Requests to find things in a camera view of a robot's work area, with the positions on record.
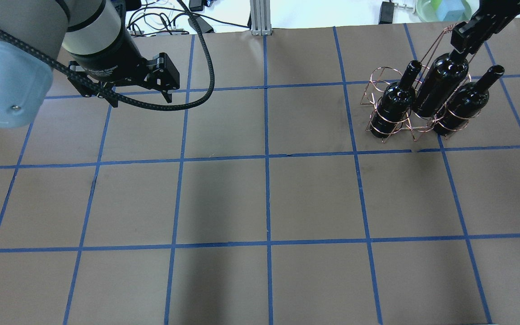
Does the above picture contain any black power adapter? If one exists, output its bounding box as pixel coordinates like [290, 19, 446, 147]
[378, 0, 395, 25]

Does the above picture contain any black laptop charger brick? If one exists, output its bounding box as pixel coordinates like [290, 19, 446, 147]
[188, 16, 215, 34]

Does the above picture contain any green glass bowl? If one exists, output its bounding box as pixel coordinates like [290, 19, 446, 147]
[415, 0, 473, 22]

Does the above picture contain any dark wine bottle in basket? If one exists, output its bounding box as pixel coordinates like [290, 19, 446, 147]
[369, 60, 423, 139]

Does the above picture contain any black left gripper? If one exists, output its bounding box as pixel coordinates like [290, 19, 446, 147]
[67, 32, 180, 108]

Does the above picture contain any carried dark wine bottle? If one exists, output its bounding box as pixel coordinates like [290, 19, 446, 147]
[411, 50, 469, 119]

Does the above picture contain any aluminium frame post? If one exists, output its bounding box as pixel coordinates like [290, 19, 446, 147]
[250, 0, 273, 36]

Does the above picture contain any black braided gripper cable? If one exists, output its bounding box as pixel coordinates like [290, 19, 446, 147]
[0, 0, 216, 112]

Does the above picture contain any blue foam cube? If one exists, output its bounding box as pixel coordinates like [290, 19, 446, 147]
[432, 0, 465, 21]

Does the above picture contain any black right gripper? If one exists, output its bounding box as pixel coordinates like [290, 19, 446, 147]
[450, 0, 520, 54]

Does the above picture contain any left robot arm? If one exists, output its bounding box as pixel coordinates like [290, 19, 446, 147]
[0, 0, 180, 128]

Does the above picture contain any copper wire wine basket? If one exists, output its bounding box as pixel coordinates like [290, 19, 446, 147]
[360, 24, 473, 143]

